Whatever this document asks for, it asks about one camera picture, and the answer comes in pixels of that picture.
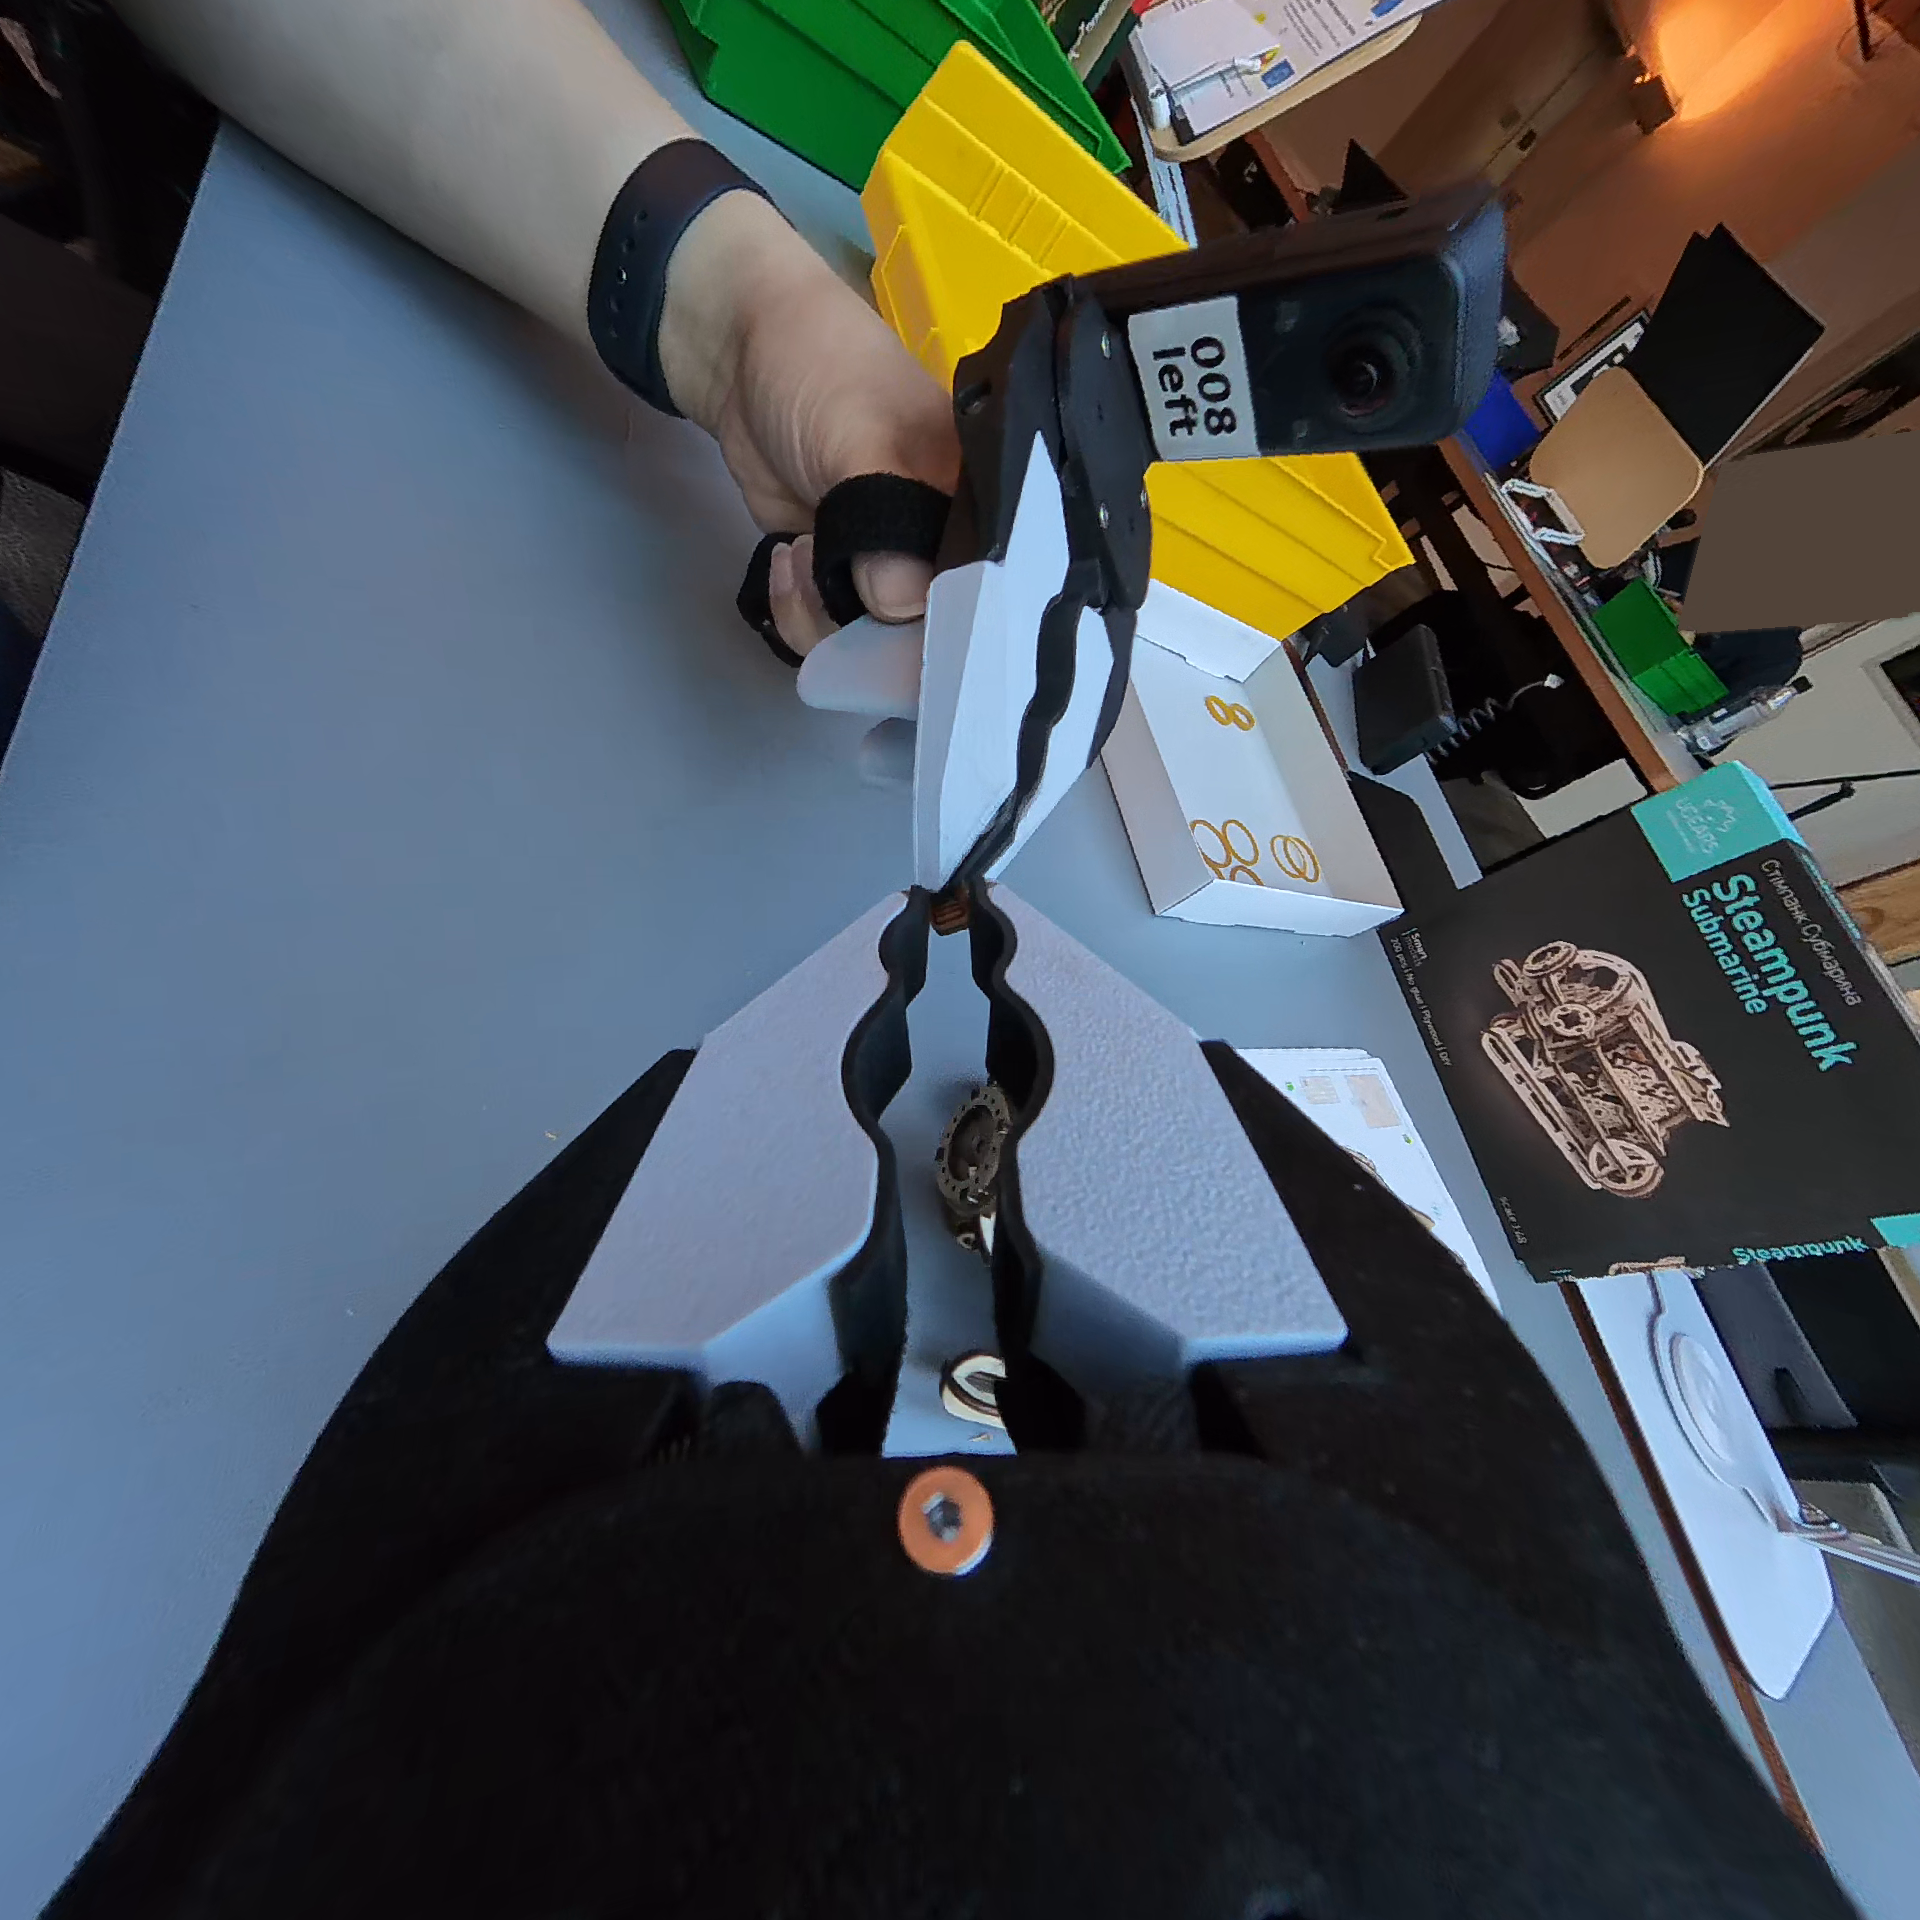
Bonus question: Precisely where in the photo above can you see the beige chair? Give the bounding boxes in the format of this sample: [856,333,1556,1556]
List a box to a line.
[1525,365,1708,572]

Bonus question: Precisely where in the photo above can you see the blue plastic bin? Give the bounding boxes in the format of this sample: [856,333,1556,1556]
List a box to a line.
[1462,373,1543,469]

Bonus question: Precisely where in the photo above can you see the white cardboard box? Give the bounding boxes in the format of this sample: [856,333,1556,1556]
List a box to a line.
[1102,576,1406,941]

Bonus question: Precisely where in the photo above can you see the black model kit box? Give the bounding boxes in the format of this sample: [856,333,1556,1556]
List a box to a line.
[1376,755,1920,1286]

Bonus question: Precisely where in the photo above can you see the small green plastic bin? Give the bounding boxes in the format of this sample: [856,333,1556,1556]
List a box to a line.
[1590,576,1730,719]

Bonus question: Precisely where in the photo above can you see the person's left hand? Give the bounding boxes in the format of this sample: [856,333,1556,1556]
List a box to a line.
[660,197,965,670]

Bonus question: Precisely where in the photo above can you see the illustrated instruction booklet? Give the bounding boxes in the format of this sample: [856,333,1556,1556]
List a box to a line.
[1241,1045,1502,1310]

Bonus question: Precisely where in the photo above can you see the stacked yellow plastic bins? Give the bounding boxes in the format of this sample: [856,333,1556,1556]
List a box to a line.
[862,41,1419,642]

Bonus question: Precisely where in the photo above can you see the stacked green plastic bins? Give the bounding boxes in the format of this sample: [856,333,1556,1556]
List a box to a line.
[660,0,1134,176]

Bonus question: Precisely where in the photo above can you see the black chair back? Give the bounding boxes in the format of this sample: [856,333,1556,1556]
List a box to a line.
[1625,224,1830,467]

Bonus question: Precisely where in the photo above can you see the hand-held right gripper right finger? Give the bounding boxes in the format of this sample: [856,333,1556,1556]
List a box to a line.
[965,881,1350,1454]

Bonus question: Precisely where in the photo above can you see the dark blue wristband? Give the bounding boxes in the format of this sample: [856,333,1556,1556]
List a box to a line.
[584,137,790,421]

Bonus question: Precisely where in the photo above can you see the white plastic sheet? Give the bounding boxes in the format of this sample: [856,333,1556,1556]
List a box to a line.
[1574,1265,1841,1700]

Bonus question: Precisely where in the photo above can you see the clipboard with papers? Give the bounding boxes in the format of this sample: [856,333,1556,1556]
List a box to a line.
[1123,0,1442,163]

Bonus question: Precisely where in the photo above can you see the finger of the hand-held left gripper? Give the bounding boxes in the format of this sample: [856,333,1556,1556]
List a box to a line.
[960,599,1129,889]
[912,432,1085,889]

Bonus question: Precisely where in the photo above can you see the wooden submarine model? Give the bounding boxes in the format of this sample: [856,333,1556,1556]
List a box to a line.
[930,1075,1022,1427]

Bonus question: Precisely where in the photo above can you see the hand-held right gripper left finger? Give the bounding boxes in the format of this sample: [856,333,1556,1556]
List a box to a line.
[546,884,919,1454]

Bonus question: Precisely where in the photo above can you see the black power adapter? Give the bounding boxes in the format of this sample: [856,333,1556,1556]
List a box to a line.
[1353,622,1460,776]

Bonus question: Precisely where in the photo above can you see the person's left forearm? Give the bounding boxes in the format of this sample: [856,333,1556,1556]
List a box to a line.
[111,0,662,362]

